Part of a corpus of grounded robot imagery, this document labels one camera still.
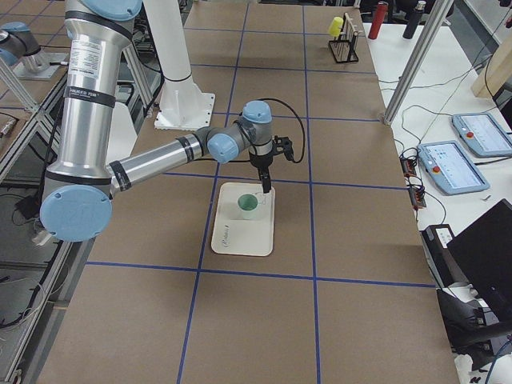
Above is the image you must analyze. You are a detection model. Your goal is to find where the black box on desk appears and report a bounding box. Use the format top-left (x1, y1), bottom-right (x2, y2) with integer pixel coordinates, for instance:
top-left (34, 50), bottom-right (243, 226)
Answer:
top-left (420, 224), bottom-right (458, 286)

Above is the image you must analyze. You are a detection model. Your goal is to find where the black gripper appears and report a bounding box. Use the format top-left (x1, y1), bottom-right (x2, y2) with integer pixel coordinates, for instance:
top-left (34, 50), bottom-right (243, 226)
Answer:
top-left (249, 150), bottom-right (274, 194)

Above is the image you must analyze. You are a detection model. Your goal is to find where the near blue teach pendant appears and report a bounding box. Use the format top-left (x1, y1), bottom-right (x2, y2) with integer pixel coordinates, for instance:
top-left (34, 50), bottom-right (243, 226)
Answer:
top-left (417, 141), bottom-right (490, 195)

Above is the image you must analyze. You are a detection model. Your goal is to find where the white rectangular tray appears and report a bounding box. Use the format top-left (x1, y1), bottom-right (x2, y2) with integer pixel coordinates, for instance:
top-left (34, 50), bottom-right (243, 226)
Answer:
top-left (210, 182), bottom-right (275, 257)

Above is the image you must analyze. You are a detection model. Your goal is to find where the pale green plastic cup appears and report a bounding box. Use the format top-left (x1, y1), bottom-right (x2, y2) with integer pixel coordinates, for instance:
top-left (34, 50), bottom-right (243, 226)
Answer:
top-left (237, 194), bottom-right (259, 219)

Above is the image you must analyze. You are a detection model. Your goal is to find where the black water bottle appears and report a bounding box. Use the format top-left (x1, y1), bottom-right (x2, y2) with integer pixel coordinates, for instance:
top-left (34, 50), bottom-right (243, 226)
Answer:
top-left (402, 0), bottom-right (426, 39)

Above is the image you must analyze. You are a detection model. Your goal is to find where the aluminium frame post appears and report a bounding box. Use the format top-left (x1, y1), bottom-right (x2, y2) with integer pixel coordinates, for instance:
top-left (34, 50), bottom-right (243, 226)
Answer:
top-left (382, 0), bottom-right (454, 126)

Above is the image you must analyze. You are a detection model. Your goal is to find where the wooden dowel rack handle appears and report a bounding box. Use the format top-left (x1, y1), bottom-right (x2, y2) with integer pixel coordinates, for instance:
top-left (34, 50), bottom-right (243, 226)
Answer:
top-left (343, 13), bottom-right (361, 38)

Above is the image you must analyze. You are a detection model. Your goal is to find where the black wire cup rack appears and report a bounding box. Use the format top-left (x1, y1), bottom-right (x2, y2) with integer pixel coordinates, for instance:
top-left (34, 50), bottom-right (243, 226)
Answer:
top-left (328, 25), bottom-right (359, 64)

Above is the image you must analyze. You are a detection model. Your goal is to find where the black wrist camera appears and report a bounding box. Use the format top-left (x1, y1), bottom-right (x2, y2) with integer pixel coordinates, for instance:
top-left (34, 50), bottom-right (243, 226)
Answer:
top-left (273, 136), bottom-right (294, 162)

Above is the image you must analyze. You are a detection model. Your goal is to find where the blue teach pendant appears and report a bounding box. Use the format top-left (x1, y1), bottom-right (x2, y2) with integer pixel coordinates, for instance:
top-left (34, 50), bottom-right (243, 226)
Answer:
top-left (417, 141), bottom-right (490, 195)
top-left (451, 113), bottom-right (511, 158)

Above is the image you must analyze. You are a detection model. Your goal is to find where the red water bottle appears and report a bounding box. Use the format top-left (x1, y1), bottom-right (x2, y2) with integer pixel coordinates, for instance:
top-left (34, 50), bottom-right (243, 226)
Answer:
top-left (367, 1), bottom-right (389, 40)

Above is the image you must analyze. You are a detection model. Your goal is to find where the black laptop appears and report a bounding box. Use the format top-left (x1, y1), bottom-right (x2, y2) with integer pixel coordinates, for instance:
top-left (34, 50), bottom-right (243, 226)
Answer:
top-left (448, 199), bottom-right (511, 321)

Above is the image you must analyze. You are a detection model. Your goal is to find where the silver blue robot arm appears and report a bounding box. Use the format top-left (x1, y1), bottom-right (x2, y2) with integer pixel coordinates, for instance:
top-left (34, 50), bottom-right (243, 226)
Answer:
top-left (39, 1), bottom-right (273, 242)

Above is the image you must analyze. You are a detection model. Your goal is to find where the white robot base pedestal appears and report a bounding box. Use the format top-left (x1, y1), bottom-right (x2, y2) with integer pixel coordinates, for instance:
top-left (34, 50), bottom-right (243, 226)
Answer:
top-left (144, 1), bottom-right (215, 130)

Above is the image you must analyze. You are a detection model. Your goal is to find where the yellow plastic cup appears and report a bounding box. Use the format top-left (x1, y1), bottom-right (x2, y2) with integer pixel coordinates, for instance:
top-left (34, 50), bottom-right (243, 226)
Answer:
top-left (328, 16), bottom-right (344, 38)

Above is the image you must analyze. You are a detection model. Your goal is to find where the far blue teach pendant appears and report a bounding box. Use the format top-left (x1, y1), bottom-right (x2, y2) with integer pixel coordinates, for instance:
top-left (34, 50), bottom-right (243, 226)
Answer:
top-left (451, 113), bottom-right (511, 158)

